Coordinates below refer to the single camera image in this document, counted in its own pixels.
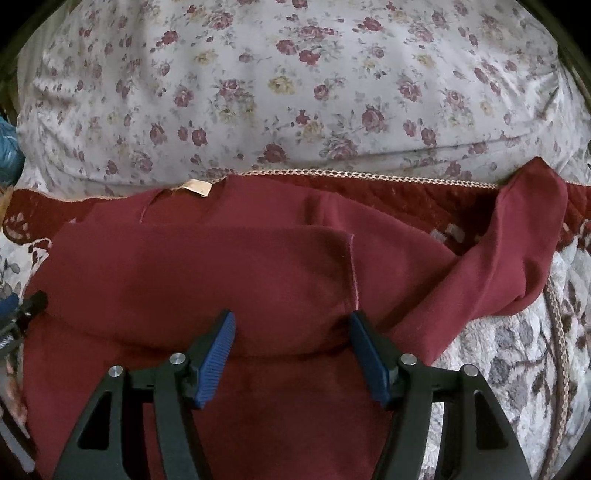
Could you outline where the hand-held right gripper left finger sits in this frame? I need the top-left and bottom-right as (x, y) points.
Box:
(53, 310), (237, 480)

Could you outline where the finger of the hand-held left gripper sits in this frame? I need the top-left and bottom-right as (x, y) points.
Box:
(14, 290), (49, 326)

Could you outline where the maroon shirt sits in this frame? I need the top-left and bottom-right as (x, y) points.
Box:
(21, 157), (570, 480)

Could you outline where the red and white quilted bedspread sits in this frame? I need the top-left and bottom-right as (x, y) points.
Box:
(0, 171), (591, 480)

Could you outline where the blue cloth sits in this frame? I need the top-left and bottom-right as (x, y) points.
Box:
(0, 115), (26, 181)

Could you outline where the white floral pillow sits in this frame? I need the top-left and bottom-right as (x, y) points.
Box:
(16, 0), (591, 204)

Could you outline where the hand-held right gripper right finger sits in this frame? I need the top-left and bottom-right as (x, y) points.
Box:
(349, 311), (532, 480)

